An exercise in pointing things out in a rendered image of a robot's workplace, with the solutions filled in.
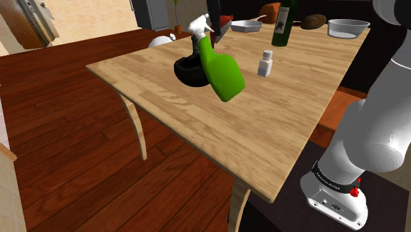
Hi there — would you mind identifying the white salt shaker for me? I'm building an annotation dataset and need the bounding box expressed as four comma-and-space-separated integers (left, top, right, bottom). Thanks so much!
257, 49, 274, 78

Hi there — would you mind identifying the light wooden table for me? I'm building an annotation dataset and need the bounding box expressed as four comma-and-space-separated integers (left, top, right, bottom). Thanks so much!
86, 21, 371, 232

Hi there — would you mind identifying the green spray bottle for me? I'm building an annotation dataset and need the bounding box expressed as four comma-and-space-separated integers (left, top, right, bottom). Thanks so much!
187, 13, 246, 103

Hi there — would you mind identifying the grey refrigerator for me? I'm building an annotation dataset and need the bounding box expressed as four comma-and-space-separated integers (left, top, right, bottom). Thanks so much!
130, 0, 171, 32

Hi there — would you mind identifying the grey bowl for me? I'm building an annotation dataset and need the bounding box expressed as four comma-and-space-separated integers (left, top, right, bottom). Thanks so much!
327, 18, 371, 40

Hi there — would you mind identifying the black bowl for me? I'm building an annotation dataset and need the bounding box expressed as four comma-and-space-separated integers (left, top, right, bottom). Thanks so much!
173, 53, 211, 88

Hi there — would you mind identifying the plant in orange pot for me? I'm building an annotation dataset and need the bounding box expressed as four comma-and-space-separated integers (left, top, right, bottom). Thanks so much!
173, 0, 183, 35

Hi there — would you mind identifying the white rounded object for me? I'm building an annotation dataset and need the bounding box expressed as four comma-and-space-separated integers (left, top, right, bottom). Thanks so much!
148, 32, 177, 49

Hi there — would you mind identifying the brown bread loaf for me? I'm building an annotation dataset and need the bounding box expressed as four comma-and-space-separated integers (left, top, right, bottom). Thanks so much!
300, 13, 327, 30

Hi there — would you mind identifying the dark green wine bottle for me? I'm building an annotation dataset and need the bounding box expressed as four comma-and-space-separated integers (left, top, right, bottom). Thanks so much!
271, 0, 299, 47

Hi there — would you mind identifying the dark robot stand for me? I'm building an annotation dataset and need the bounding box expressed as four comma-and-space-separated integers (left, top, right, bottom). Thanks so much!
238, 139, 411, 232

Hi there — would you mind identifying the grey shallow dish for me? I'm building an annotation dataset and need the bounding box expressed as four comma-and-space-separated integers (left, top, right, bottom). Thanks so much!
230, 20, 263, 34

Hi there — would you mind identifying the dark grey pestle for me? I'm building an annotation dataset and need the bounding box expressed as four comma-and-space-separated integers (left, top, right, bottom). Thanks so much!
191, 34, 201, 57

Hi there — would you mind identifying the orange brown rounded lump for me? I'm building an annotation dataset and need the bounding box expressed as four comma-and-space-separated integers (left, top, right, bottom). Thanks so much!
258, 2, 282, 24

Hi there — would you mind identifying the brown wooden door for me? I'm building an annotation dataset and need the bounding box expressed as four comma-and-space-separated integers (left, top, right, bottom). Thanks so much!
0, 0, 61, 51

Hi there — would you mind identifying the black and red tool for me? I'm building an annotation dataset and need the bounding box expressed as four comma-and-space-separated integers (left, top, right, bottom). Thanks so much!
206, 0, 234, 44

